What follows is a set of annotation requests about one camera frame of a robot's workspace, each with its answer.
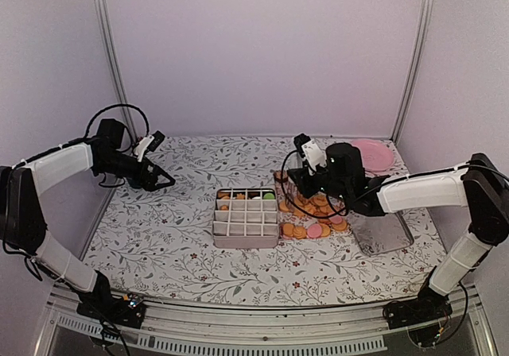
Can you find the dark blue cup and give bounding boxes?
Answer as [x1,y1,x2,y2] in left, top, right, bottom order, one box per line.
[126,178,142,189]

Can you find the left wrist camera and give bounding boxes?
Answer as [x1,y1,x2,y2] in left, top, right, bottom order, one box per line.
[133,130,165,162]

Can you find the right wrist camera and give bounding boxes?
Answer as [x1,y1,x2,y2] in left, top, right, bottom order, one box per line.
[293,133,327,175]

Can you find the chocolate donut cookie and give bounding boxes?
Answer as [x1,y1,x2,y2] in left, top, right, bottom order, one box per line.
[274,171,289,184]

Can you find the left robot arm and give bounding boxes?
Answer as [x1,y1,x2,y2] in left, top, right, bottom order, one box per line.
[1,118,175,319]

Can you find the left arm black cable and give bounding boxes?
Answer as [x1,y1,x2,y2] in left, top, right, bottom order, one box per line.
[85,103,152,145]

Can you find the metal tin with white dividers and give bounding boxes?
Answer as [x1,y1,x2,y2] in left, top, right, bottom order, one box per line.
[212,188,280,250]

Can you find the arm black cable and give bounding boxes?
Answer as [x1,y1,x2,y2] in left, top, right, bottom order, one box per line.
[85,103,152,145]
[280,151,349,219]

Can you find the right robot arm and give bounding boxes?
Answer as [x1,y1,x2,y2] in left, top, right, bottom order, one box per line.
[286,134,508,321]

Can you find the floral tablecloth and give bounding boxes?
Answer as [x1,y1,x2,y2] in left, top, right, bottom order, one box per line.
[84,137,445,306]

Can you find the pink plate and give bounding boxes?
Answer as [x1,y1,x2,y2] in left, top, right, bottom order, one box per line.
[351,139,395,173]

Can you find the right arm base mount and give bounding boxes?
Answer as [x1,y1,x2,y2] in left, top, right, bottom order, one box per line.
[383,293,453,329]

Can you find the metal serving tongs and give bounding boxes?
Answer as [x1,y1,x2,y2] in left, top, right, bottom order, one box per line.
[283,181,304,217]

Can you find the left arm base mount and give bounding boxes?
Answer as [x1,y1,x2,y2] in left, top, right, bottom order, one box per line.
[76,293,146,329]

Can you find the right aluminium frame post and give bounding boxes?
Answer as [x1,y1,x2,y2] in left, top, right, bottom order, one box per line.
[390,0,434,145]

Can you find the aluminium front rail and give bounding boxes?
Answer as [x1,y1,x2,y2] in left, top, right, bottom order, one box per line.
[34,285,502,355]

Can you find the aluminium frame post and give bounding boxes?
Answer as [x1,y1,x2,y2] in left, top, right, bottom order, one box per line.
[94,0,137,136]
[390,0,434,145]

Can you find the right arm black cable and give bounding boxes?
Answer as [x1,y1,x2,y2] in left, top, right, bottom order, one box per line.
[280,151,349,219]

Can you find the left aluminium frame post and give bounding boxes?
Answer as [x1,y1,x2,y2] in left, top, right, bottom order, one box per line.
[94,0,137,136]

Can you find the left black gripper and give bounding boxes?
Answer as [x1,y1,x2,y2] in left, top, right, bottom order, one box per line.
[96,150,176,191]

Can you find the orange swirl cookie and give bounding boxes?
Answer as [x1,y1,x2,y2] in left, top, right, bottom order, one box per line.
[218,192,231,199]

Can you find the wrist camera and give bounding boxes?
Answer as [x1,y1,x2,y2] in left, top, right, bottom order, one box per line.
[133,130,165,162]
[293,133,327,175]

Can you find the silver tin lid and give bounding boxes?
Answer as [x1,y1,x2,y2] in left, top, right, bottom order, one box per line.
[348,213,414,257]

